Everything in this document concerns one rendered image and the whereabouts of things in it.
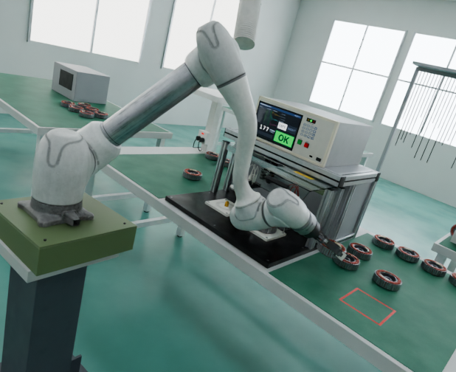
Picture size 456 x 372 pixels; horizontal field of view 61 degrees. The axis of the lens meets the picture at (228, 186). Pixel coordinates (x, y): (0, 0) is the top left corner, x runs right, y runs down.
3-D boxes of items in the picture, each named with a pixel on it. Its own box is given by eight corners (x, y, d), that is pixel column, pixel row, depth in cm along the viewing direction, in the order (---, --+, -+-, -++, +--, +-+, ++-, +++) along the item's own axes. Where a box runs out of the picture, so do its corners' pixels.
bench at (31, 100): (26, 232, 266) (38, 127, 243) (-50, 144, 376) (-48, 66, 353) (156, 213, 348) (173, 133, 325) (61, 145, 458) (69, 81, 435)
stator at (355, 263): (361, 266, 172) (364, 259, 170) (352, 274, 163) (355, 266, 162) (338, 255, 177) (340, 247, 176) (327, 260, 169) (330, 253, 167)
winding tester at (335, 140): (322, 167, 169) (338, 122, 162) (248, 136, 194) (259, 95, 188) (358, 164, 198) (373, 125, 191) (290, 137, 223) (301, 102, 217)
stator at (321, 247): (329, 260, 147) (332, 252, 146) (310, 245, 156) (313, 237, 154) (349, 259, 153) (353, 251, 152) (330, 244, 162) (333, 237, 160)
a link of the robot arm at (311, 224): (297, 233, 134) (306, 240, 137) (315, 213, 134) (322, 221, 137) (282, 221, 141) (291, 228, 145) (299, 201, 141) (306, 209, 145)
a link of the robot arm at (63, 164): (20, 199, 120) (26, 129, 113) (46, 182, 137) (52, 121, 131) (73, 209, 121) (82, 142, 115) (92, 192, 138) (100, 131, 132)
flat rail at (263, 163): (326, 197, 165) (328, 190, 164) (223, 148, 201) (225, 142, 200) (327, 197, 165) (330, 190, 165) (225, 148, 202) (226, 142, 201)
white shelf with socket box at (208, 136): (201, 165, 257) (218, 97, 243) (167, 147, 279) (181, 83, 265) (236, 164, 283) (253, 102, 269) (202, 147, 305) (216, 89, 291)
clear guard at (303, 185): (296, 206, 145) (302, 192, 143) (249, 181, 159) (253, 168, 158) (336, 198, 170) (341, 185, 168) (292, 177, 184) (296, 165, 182)
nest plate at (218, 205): (226, 216, 180) (226, 214, 180) (204, 203, 189) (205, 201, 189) (246, 212, 192) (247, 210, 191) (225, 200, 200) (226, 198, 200)
